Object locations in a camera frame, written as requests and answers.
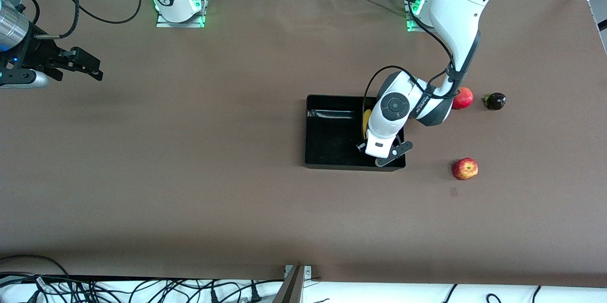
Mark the black rectangular plastic tray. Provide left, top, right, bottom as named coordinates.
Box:
left=303, top=94, right=406, bottom=172

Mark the red yellow apple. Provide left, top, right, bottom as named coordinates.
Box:
left=452, top=157, right=478, bottom=181

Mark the red pomegranate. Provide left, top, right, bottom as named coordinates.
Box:
left=452, top=87, right=474, bottom=110

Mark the dark purple mangosteen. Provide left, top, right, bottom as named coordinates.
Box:
left=482, top=92, right=507, bottom=111

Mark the black cable with metal plug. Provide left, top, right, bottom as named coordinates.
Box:
left=34, top=0, right=80, bottom=39

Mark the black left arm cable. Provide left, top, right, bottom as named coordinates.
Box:
left=362, top=0, right=480, bottom=142

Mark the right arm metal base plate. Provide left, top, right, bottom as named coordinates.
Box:
left=156, top=0, right=206, bottom=28

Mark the metal frame bracket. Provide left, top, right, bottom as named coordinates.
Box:
left=273, top=264, right=313, bottom=303

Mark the grey floor cable arc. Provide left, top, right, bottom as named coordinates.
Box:
left=0, top=254, right=72, bottom=278

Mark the black cable with white tag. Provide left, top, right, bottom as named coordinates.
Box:
left=32, top=275, right=51, bottom=295

